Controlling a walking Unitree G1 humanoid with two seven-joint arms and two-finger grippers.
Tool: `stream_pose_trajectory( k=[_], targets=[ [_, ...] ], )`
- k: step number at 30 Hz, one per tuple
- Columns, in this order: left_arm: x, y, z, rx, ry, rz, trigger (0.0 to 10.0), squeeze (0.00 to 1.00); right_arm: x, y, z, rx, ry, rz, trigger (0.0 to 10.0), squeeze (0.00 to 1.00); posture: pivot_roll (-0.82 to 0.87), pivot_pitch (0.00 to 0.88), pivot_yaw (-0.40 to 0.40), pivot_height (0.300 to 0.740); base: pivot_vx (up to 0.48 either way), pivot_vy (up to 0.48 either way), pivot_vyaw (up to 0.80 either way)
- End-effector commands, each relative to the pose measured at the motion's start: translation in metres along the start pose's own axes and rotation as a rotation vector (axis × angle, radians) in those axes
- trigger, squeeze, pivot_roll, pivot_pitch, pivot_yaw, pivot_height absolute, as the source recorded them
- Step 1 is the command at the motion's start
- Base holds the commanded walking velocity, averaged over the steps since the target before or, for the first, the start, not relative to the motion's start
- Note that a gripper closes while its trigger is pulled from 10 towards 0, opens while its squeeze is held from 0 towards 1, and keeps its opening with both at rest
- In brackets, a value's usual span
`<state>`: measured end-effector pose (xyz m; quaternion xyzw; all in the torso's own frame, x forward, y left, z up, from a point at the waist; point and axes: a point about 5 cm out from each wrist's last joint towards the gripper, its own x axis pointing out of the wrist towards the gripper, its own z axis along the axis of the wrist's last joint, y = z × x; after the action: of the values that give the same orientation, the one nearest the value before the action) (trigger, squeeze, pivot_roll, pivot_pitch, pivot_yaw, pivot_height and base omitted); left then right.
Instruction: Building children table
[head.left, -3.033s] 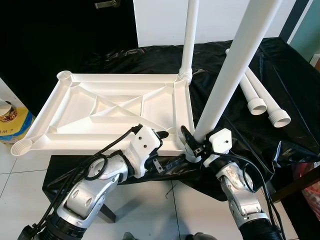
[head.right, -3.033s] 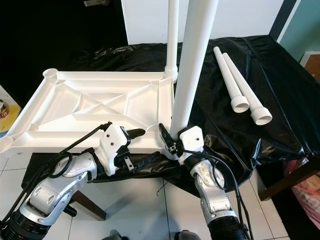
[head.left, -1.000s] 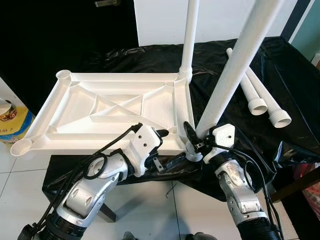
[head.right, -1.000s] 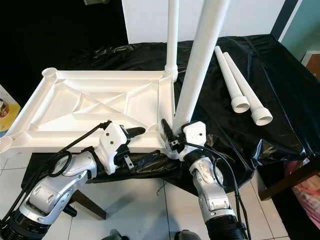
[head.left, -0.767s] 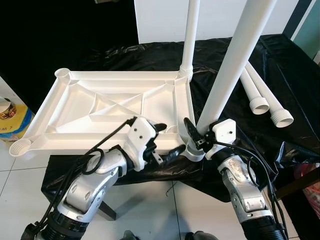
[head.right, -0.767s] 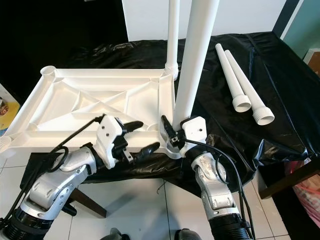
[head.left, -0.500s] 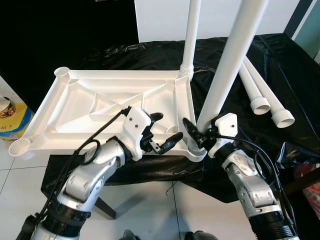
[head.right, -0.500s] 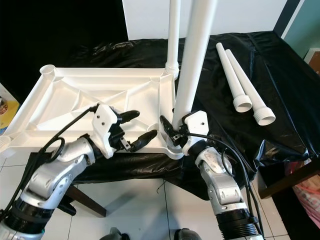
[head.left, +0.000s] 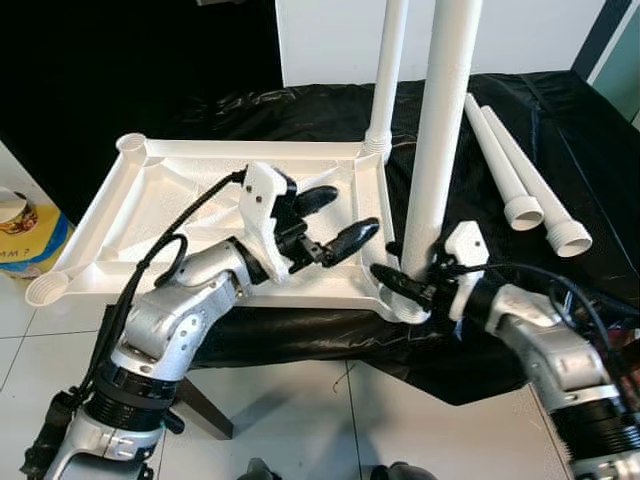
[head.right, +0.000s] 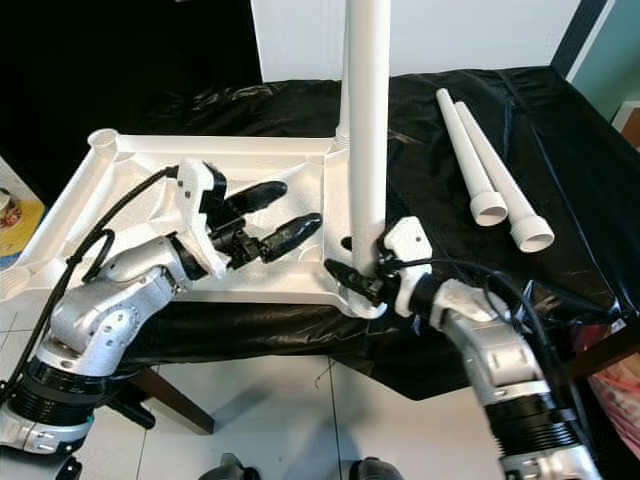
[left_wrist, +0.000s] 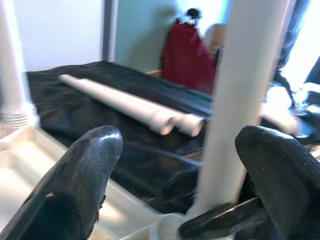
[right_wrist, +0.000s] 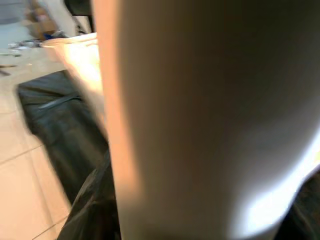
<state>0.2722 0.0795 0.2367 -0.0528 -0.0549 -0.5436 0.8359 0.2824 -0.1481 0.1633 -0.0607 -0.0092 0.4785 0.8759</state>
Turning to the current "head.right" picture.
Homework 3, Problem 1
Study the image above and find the black door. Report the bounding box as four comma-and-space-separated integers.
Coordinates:
0, 0, 256, 181

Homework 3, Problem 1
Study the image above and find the brown wooden table leg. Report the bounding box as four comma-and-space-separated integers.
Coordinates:
130, 365, 216, 436
565, 320, 640, 381

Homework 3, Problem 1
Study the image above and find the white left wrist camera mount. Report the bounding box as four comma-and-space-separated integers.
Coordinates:
175, 158, 229, 279

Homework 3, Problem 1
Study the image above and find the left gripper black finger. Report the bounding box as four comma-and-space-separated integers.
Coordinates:
260, 212, 324, 263
232, 180, 291, 214

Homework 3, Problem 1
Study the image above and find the pink plastic bag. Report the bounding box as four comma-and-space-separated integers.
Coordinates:
575, 335, 640, 461

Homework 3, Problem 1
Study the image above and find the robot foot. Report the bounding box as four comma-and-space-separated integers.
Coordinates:
350, 458, 406, 480
205, 455, 256, 480

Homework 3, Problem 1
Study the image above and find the black plastic cover sheet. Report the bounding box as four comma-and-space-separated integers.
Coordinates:
50, 65, 640, 401

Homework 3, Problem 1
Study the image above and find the printed paper cup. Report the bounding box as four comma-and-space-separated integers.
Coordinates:
0, 190, 21, 229

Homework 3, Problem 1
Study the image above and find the yellow carton box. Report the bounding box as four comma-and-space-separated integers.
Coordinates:
0, 205, 46, 271

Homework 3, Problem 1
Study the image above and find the dark grey frame post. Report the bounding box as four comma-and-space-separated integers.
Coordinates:
550, 0, 611, 81

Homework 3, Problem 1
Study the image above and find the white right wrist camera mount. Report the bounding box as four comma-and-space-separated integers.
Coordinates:
380, 215, 433, 319

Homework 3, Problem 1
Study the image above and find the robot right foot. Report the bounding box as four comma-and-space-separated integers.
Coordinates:
350, 458, 406, 480

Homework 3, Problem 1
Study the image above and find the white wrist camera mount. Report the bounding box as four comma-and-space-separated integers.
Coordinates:
175, 158, 229, 279
380, 215, 433, 319

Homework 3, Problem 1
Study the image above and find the white plastic table leg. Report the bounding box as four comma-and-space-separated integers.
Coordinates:
345, 0, 393, 286
453, 100, 556, 253
332, 0, 356, 153
435, 88, 509, 227

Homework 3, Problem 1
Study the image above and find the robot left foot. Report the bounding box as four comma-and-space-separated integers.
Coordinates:
205, 455, 256, 480

